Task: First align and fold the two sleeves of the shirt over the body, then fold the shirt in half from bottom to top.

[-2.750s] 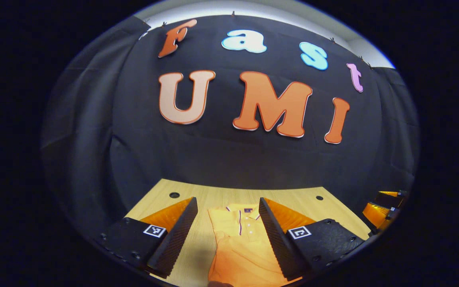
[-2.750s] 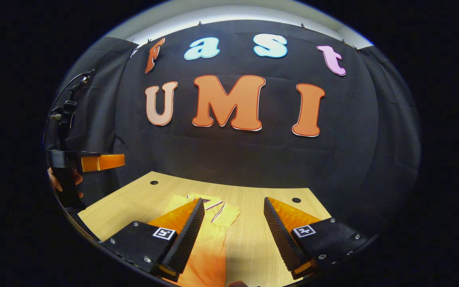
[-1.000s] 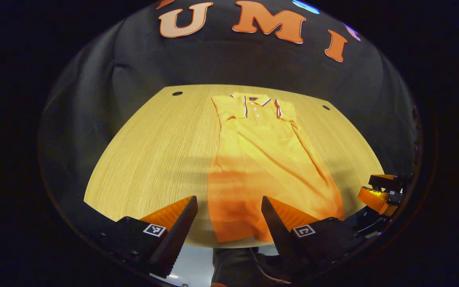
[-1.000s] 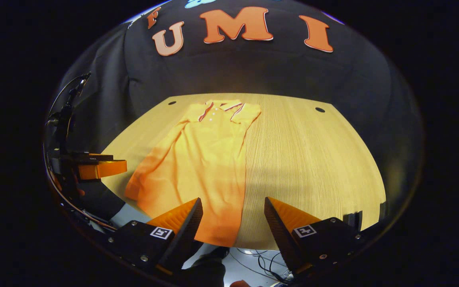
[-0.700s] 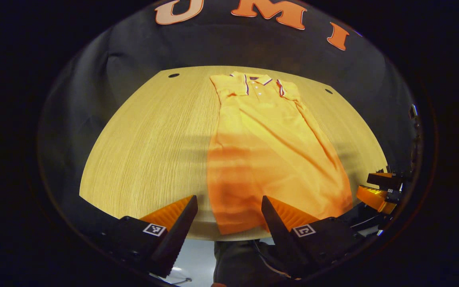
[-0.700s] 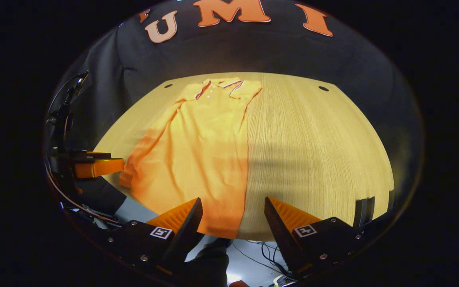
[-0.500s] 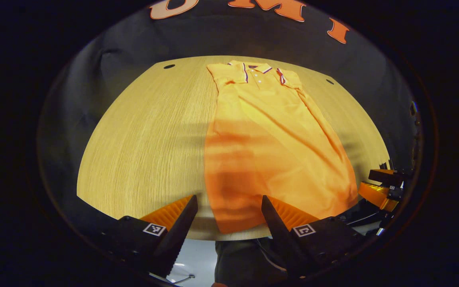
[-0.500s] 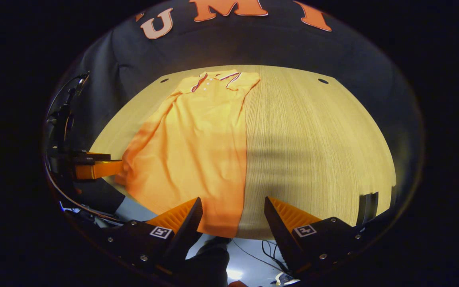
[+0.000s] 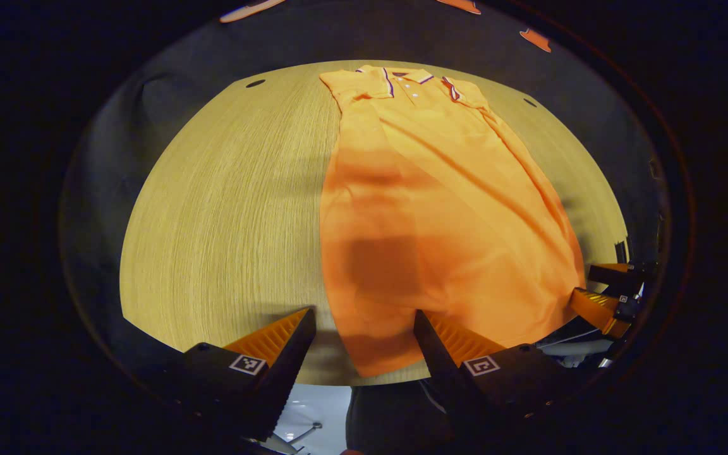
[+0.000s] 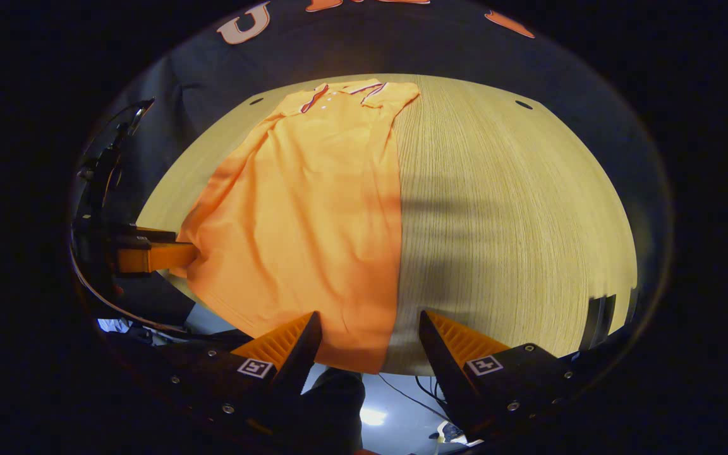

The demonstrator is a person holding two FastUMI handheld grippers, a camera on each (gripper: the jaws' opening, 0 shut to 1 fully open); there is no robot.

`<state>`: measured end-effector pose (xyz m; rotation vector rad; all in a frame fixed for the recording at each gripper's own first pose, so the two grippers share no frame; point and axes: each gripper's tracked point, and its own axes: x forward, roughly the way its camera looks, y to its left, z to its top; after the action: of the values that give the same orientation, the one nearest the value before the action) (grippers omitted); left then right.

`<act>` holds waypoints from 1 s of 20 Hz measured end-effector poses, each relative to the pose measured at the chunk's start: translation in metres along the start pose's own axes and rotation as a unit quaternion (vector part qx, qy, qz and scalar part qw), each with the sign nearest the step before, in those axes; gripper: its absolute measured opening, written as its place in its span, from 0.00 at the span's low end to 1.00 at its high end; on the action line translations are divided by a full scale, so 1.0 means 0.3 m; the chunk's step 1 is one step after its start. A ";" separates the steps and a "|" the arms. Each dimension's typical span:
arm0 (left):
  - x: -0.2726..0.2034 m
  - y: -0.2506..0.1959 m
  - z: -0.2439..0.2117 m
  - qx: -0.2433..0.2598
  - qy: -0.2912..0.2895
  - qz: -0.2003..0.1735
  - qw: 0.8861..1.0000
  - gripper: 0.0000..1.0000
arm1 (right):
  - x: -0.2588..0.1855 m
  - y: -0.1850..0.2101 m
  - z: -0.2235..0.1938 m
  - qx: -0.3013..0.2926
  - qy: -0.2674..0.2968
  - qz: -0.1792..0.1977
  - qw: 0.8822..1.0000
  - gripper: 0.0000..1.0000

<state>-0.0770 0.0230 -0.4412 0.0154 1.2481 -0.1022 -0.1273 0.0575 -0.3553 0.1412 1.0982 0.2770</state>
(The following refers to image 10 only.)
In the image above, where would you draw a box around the black floor cable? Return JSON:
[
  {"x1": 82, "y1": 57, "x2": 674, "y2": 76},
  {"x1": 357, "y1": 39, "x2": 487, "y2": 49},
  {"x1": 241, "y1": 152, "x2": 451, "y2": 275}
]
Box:
[{"x1": 377, "y1": 373, "x2": 450, "y2": 423}]

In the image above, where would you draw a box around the orange T-shirt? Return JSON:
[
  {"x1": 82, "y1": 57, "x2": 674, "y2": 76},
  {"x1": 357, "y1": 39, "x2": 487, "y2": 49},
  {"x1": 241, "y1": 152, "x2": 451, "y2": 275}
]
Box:
[{"x1": 169, "y1": 78, "x2": 422, "y2": 375}]

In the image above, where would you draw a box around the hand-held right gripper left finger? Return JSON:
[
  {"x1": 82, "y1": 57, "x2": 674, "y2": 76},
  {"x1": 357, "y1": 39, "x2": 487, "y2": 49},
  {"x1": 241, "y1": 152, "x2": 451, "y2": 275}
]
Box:
[{"x1": 168, "y1": 311, "x2": 324, "y2": 437}]

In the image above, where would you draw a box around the person's leg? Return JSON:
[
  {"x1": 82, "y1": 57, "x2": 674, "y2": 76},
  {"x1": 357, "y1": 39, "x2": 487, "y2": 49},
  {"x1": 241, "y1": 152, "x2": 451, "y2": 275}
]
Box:
[{"x1": 301, "y1": 368, "x2": 366, "y2": 455}]

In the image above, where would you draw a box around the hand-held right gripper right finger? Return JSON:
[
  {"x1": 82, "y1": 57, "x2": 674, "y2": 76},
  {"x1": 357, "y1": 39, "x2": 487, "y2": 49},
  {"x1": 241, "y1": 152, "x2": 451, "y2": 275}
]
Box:
[{"x1": 419, "y1": 310, "x2": 583, "y2": 443}]

